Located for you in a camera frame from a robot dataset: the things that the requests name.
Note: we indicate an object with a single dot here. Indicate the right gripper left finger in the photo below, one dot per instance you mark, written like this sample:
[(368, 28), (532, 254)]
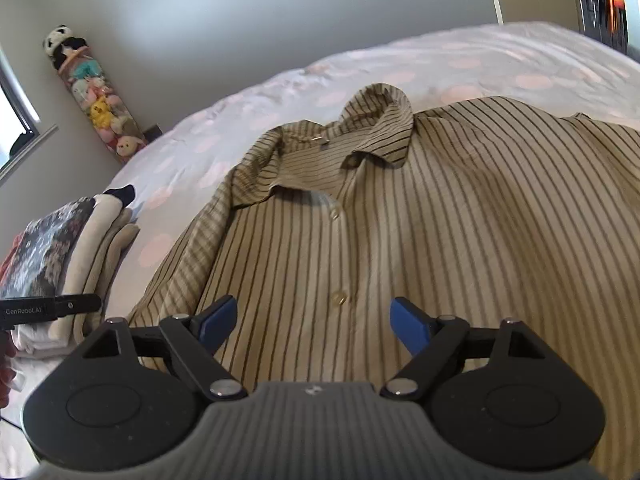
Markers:
[(127, 395)]

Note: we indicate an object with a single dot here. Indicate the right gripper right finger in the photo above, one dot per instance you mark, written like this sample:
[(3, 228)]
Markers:
[(500, 395)]

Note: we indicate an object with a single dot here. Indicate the beige striped shirt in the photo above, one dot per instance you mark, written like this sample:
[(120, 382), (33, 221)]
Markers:
[(481, 208)]

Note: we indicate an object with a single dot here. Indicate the stack of folded clothes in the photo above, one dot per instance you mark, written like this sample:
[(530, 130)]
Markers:
[(74, 250)]

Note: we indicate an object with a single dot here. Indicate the person's left hand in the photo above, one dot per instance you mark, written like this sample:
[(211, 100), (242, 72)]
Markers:
[(7, 373)]

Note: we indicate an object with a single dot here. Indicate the plush toy hanging column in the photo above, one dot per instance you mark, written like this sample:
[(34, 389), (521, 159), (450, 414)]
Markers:
[(94, 93)]

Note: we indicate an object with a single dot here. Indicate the pink dotted bed sheet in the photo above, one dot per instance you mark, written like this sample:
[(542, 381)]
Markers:
[(541, 65)]

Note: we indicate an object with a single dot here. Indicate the black sliding wardrobe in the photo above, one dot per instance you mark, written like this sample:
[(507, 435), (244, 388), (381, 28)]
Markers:
[(614, 23)]

